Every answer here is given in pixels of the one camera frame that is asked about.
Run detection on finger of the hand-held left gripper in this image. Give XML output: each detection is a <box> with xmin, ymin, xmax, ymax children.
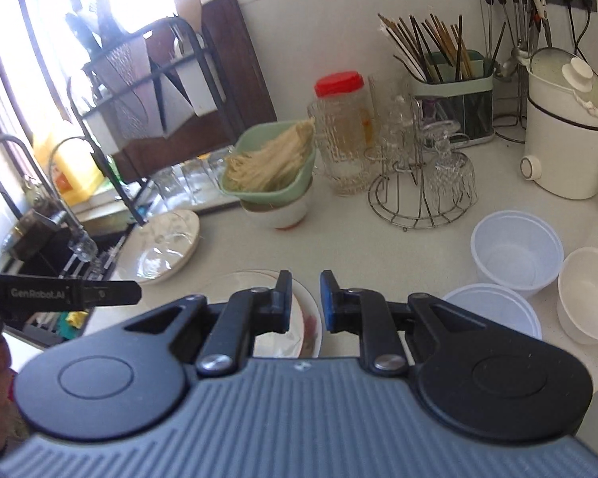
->
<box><xmin>82</xmin><ymin>280</ymin><xmax>143</xmax><ymax>306</ymax></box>

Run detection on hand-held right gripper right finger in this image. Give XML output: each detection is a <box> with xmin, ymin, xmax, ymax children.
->
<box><xmin>320</xmin><ymin>270</ymin><xmax>486</xmax><ymax>378</ymax></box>

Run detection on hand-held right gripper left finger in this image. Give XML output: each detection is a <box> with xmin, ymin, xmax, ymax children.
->
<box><xmin>124</xmin><ymin>270</ymin><xmax>294</xmax><ymax>378</ymax></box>

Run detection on white floral print plate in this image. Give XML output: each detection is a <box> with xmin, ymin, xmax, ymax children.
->
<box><xmin>207</xmin><ymin>269</ymin><xmax>326</xmax><ymax>359</ymax></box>

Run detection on large white plastic bowl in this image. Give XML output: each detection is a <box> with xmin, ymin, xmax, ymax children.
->
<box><xmin>471</xmin><ymin>210</ymin><xmax>565</xmax><ymax>300</ymax></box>

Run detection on black kitchen sink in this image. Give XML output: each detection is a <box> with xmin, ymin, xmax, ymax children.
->
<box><xmin>0</xmin><ymin>219</ymin><xmax>135</xmax><ymax>349</ymax></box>

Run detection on dark sponge holder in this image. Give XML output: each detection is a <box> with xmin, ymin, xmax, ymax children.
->
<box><xmin>2</xmin><ymin>209</ymin><xmax>74</xmax><ymax>262</ymax></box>

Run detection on cream ceramic plate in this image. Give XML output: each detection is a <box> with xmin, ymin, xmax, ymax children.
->
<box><xmin>114</xmin><ymin>209</ymin><xmax>201</xmax><ymax>286</ymax></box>

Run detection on clear stemmed glass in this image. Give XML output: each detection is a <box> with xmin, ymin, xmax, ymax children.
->
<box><xmin>69</xmin><ymin>226</ymin><xmax>100</xmax><ymax>270</ymax></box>

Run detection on white ceramic bowl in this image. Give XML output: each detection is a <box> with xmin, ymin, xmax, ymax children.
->
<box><xmin>240</xmin><ymin>192</ymin><xmax>311</xmax><ymax>231</ymax></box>

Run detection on clear drinking glass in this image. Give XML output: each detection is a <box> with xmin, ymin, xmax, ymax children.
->
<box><xmin>153</xmin><ymin>165</ymin><xmax>186</xmax><ymax>206</ymax></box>
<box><xmin>182</xmin><ymin>158</ymin><xmax>217</xmax><ymax>202</ymax></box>

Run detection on yellow plastic bottle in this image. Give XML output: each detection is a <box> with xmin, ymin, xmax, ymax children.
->
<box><xmin>32</xmin><ymin>127</ymin><xmax>105</xmax><ymax>206</ymax></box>

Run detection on green square bowl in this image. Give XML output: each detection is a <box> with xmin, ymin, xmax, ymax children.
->
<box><xmin>218</xmin><ymin>119</ymin><xmax>317</xmax><ymax>206</ymax></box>

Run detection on dried noodles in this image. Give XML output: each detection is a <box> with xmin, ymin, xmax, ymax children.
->
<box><xmin>224</xmin><ymin>120</ymin><xmax>315</xmax><ymax>192</ymax></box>

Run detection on metal sink faucet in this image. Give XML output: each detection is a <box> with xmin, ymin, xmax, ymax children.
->
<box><xmin>0</xmin><ymin>134</ymin><xmax>88</xmax><ymax>240</ymax></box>

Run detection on cut crystal glass cup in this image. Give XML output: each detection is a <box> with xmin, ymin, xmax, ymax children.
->
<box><xmin>427</xmin><ymin>132</ymin><xmax>478</xmax><ymax>206</ymax></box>

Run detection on clear glass cup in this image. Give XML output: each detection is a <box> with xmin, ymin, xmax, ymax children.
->
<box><xmin>376</xmin><ymin>77</ymin><xmax>422</xmax><ymax>170</ymax></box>

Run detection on white utensil drainer box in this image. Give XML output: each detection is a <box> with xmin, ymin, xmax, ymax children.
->
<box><xmin>157</xmin><ymin>52</ymin><xmax>227</xmax><ymax>120</ymax></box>

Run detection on green chopstick holder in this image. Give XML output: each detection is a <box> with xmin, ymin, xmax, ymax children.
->
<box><xmin>411</xmin><ymin>50</ymin><xmax>495</xmax><ymax>147</ymax></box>

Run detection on brown wooden cutting board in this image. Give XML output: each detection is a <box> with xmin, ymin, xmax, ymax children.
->
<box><xmin>107</xmin><ymin>0</ymin><xmax>278</xmax><ymax>182</ymax></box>

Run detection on metal utensil hanging stand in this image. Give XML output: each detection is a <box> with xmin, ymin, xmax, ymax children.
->
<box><xmin>493</xmin><ymin>74</ymin><xmax>530</xmax><ymax>145</ymax></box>

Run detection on bundle of chopsticks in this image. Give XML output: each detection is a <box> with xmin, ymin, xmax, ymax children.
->
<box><xmin>378</xmin><ymin>12</ymin><xmax>479</xmax><ymax>83</ymax></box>

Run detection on white electric cooking pot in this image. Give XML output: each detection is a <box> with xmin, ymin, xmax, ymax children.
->
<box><xmin>518</xmin><ymin>47</ymin><xmax>598</xmax><ymax>212</ymax></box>

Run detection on wooden spatula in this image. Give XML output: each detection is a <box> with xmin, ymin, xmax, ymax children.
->
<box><xmin>172</xmin><ymin>0</ymin><xmax>203</xmax><ymax>35</ymax></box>

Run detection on glass pot lid white knob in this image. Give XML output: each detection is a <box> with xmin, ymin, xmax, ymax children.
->
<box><xmin>527</xmin><ymin>47</ymin><xmax>598</xmax><ymax>115</ymax></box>

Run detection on black wire dish rack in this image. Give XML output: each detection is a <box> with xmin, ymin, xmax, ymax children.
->
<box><xmin>67</xmin><ymin>16</ymin><xmax>225</xmax><ymax>226</ymax></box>

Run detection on metal wire glass rack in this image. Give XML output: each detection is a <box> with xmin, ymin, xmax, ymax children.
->
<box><xmin>368</xmin><ymin>94</ymin><xmax>479</xmax><ymax>232</ymax></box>

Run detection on black power cable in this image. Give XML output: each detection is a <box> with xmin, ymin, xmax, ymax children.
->
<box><xmin>574</xmin><ymin>7</ymin><xmax>594</xmax><ymax>57</ymax></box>
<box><xmin>567</xmin><ymin>5</ymin><xmax>580</xmax><ymax>55</ymax></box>

